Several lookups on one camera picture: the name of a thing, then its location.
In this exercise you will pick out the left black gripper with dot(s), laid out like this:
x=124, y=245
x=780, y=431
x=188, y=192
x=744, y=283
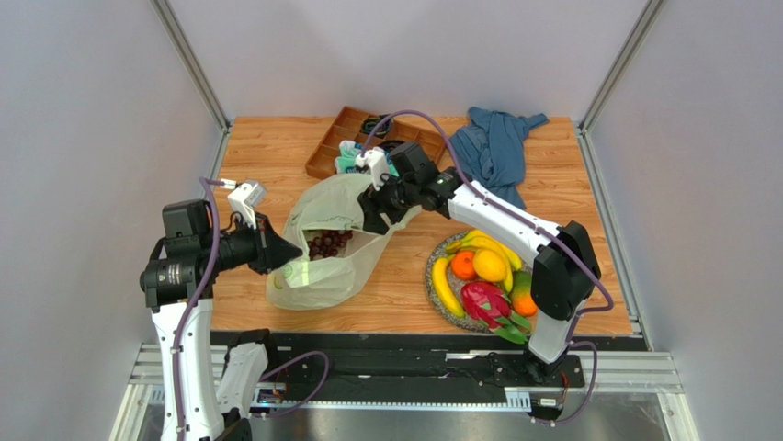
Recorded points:
x=269, y=250

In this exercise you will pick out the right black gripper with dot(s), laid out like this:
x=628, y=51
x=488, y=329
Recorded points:
x=380, y=207

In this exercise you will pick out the translucent yellow plastic bag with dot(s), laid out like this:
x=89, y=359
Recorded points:
x=304, y=284

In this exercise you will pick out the single yellow banana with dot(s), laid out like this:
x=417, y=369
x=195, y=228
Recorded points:
x=439, y=278

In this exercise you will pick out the orange fake tangerine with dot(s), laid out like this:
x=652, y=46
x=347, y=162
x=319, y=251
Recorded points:
x=462, y=267

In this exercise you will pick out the yellow banana bunch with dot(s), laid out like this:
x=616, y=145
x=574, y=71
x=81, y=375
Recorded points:
x=476, y=239

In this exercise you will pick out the yellow fake lemon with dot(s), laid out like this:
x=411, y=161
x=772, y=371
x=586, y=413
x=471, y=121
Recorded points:
x=490, y=266

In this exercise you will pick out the pink dragon fruit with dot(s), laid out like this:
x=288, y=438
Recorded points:
x=488, y=304

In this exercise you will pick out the orange green mango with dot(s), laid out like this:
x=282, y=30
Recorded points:
x=521, y=295

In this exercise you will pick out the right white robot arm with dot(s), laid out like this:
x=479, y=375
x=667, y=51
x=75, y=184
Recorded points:
x=562, y=258

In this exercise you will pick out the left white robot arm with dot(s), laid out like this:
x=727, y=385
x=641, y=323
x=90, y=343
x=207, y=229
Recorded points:
x=177, y=283

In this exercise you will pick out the dark purple grape bunch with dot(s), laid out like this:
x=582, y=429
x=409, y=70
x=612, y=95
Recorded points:
x=327, y=243

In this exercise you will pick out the teal sock left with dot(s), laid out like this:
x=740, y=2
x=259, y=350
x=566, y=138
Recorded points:
x=345, y=162

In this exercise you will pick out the black rolled sock middle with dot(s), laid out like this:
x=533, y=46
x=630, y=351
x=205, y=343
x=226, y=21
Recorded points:
x=389, y=145

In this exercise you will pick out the dark rolled sock back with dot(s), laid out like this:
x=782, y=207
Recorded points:
x=379, y=124

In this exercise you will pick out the brown compartment tray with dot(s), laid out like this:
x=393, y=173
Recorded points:
x=348, y=126

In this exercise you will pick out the speckled round plate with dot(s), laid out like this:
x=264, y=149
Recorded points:
x=466, y=323

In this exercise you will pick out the blue cloth shirt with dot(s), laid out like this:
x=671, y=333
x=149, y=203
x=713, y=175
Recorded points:
x=490, y=149

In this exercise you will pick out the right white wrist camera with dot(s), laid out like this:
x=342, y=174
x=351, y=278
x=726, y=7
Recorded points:
x=374, y=163

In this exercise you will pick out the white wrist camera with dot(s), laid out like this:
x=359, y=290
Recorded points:
x=374, y=163
x=244, y=198

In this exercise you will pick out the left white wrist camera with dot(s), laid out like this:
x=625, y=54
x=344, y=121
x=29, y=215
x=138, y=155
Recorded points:
x=244, y=198

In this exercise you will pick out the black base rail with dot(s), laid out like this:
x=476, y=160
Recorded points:
x=415, y=369

